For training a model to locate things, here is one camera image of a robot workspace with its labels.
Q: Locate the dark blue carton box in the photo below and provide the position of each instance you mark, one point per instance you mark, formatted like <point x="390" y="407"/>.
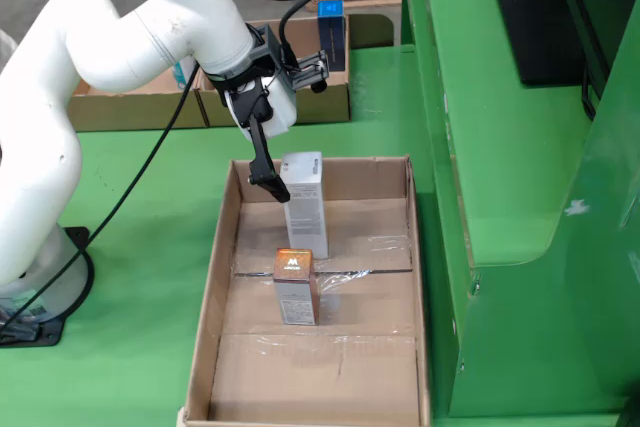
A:
<point x="334" y="32"/>

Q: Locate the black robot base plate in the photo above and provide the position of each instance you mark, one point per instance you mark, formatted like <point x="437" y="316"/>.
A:
<point x="50" y="334"/>

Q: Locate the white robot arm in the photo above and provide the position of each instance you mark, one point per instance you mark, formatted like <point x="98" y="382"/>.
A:
<point x="75" y="47"/>

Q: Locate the green metal cabinet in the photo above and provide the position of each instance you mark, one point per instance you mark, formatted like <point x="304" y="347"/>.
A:
<point x="500" y="147"/>

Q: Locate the large shallow cardboard tray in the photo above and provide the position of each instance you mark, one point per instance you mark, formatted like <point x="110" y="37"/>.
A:
<point x="310" y="377"/>

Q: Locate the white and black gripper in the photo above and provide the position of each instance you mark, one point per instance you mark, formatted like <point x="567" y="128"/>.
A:
<point x="280" y="107"/>

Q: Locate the copper topped carton box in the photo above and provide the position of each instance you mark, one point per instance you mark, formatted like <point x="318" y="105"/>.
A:
<point x="295" y="297"/>

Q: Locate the tall white carton box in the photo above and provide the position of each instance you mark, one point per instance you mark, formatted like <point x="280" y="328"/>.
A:
<point x="307" y="217"/>

